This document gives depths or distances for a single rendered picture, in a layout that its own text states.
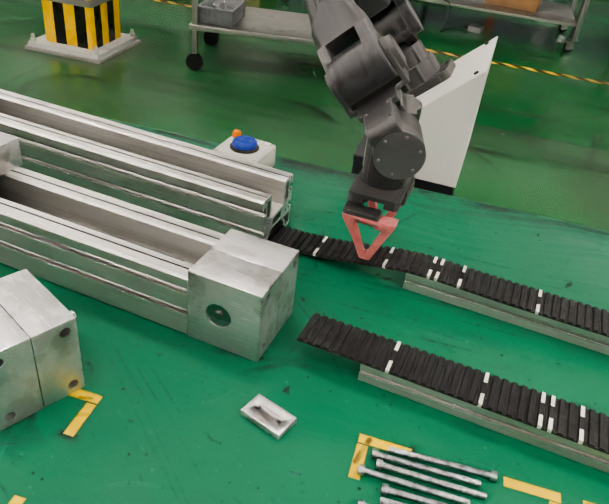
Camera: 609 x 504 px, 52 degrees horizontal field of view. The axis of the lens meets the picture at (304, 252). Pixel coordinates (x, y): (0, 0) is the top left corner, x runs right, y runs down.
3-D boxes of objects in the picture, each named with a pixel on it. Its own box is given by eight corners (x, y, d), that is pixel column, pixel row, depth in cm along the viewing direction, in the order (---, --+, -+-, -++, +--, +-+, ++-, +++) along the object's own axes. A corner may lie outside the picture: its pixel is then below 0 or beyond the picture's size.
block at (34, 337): (106, 375, 67) (98, 307, 62) (-1, 432, 60) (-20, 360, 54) (58, 326, 72) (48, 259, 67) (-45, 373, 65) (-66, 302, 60)
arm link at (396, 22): (422, 44, 117) (397, 60, 119) (393, -5, 114) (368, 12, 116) (421, 52, 108) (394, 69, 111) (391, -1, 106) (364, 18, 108)
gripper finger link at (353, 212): (334, 260, 81) (343, 198, 76) (349, 233, 87) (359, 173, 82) (385, 275, 80) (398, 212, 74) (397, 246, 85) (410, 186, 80)
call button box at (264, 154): (274, 176, 107) (277, 143, 104) (248, 201, 100) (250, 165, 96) (232, 164, 109) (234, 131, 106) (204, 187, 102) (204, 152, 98)
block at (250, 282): (300, 301, 80) (307, 240, 75) (257, 362, 71) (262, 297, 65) (237, 280, 83) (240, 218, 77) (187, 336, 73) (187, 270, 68)
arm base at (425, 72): (456, 64, 118) (402, 95, 124) (435, 26, 115) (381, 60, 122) (450, 78, 111) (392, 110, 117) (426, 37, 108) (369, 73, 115)
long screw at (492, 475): (495, 475, 61) (498, 469, 61) (495, 484, 61) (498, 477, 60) (388, 448, 63) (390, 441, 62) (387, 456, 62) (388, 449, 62)
